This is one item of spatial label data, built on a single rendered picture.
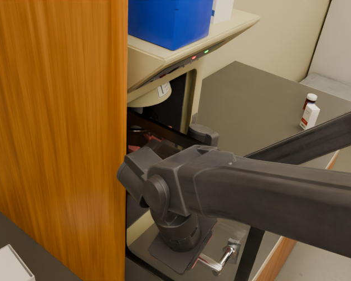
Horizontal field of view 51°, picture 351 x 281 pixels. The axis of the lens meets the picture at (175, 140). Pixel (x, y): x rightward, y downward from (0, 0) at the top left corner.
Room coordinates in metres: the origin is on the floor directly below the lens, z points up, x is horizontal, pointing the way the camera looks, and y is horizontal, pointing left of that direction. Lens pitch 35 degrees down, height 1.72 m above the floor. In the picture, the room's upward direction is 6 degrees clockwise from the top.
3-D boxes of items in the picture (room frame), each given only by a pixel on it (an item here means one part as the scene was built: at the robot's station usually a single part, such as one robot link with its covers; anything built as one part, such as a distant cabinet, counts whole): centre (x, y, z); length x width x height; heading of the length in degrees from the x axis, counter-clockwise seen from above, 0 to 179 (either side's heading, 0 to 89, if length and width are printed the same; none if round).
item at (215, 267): (0.41, -0.07, 1.20); 0.10 x 0.05 x 0.03; 59
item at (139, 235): (0.47, -0.02, 1.19); 0.30 x 0.01 x 0.40; 59
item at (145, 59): (0.65, -0.01, 1.46); 0.32 x 0.11 x 0.10; 147
